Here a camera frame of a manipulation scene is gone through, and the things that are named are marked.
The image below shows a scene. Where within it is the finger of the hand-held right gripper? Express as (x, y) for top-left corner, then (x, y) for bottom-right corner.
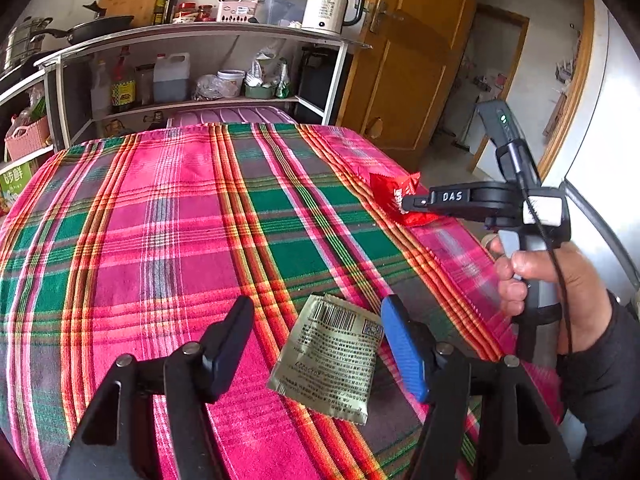
(402, 186), (476, 220)

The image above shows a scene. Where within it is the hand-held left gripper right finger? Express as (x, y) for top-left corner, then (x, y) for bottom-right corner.
(381, 294), (578, 480)

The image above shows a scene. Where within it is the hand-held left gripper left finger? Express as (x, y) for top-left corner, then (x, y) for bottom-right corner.
(57, 295), (256, 480)

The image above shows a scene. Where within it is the red snack packet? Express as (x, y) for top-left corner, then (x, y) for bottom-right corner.
(367, 171), (441, 227)

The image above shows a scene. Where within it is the olive gold sachet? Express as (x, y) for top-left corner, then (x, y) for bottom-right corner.
(266, 292), (385, 426)

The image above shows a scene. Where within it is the person's right forearm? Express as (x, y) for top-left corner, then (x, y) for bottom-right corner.
(557, 290), (640, 456)

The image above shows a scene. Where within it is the person's right hand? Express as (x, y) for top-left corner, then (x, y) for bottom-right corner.
(487, 235), (613, 356)

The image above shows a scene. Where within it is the white refrigerator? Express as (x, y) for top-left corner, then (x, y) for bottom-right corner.
(542, 5), (640, 311)

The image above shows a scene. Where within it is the wooden door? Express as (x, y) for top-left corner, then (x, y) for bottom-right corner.
(335, 0), (483, 171)

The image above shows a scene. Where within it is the pink green plaid tablecloth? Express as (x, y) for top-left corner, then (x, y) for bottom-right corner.
(0, 122), (566, 480)

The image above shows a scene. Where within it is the small green bottle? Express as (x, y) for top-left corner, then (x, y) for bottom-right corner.
(275, 57), (293, 98)

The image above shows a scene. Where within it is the white electric kettle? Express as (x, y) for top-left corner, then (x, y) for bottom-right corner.
(301, 0), (366, 37)

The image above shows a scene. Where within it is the pink lidded bin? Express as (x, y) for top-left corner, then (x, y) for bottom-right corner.
(167, 106), (296, 128)

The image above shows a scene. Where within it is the white plastic tub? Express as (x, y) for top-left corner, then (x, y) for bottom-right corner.
(216, 70), (246, 97)

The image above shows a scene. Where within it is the clear lidded plastic container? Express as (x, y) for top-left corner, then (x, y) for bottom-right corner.
(255, 0), (308, 26)

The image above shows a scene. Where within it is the crumpled clear plastic bag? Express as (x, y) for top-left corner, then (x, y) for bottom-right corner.
(192, 74), (226, 101)

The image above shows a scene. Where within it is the green cardboard box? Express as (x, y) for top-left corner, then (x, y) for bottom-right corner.
(0, 157), (43, 216)

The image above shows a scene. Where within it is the dark liquid plastic jug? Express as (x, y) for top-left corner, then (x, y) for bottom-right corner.
(152, 52), (192, 103)

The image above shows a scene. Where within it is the pink utensil holder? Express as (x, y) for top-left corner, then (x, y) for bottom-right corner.
(215, 0), (258, 23)

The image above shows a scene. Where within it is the yellow label sauce bottle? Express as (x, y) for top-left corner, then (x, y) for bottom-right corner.
(110, 46), (137, 113)

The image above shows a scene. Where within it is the clear plastic bottle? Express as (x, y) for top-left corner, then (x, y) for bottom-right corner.
(90, 60), (112, 121)

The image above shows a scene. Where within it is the pink woven basket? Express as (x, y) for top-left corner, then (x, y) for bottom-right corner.
(5, 115), (53, 158)

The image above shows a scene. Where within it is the white metal shelf rack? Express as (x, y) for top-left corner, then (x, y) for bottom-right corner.
(0, 22), (373, 171)

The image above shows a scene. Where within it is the black frying pan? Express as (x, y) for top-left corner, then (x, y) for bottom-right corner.
(30, 2), (136, 43)

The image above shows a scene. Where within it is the steel steamer pot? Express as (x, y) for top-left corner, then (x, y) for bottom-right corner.
(0, 16), (53, 71)

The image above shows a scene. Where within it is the black cable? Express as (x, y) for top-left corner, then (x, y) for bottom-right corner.
(517, 160), (576, 356)

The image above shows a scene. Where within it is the metal door handle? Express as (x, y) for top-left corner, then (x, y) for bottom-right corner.
(367, 0), (406, 33)

